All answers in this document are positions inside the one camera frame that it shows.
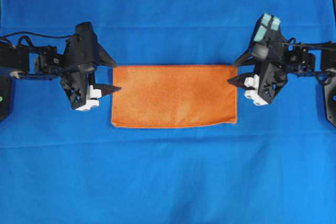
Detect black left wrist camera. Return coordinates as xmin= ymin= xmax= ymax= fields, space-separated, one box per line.
xmin=75 ymin=22 xmax=97 ymax=51

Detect teal-taped right wrist camera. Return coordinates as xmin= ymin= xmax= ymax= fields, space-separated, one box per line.
xmin=251 ymin=12 xmax=281 ymax=43

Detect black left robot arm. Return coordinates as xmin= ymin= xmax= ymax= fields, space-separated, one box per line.
xmin=1 ymin=30 xmax=121 ymax=121

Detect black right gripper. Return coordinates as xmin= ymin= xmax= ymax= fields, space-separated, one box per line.
xmin=227 ymin=35 xmax=288 ymax=106

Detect blue table cloth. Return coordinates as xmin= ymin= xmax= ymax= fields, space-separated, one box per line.
xmin=1 ymin=0 xmax=335 ymax=223

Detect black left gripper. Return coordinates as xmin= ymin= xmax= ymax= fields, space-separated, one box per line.
xmin=60 ymin=35 xmax=121 ymax=111

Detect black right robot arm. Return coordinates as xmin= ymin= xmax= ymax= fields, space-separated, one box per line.
xmin=227 ymin=37 xmax=335 ymax=125

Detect orange towel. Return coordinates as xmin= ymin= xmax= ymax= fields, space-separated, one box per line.
xmin=111 ymin=65 xmax=238 ymax=129

